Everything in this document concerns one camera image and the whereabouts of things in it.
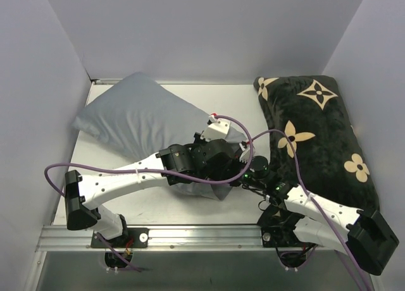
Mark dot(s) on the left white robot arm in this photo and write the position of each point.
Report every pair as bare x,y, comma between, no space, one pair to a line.
85,194

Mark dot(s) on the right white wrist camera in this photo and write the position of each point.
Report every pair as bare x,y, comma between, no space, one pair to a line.
244,152

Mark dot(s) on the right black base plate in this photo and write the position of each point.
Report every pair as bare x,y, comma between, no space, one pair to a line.
276,236

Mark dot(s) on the aluminium front rail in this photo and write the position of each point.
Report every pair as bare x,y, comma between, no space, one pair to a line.
164,238

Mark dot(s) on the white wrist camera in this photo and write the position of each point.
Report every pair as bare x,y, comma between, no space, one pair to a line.
217,128
244,152

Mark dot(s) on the black floral plush pillow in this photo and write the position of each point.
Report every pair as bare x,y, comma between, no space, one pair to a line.
313,139

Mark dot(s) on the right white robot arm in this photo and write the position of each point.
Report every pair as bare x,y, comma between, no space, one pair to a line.
295,215

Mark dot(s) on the grey pillowcase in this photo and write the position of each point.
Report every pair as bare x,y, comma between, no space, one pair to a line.
137,117

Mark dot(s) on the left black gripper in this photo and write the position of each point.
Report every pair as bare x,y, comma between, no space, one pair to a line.
199,142

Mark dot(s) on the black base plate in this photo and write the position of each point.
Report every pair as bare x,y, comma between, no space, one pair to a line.
134,238
276,236

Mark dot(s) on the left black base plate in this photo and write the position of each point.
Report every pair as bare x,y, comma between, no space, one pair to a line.
134,238

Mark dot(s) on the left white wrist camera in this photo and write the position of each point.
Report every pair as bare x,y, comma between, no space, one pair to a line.
217,128

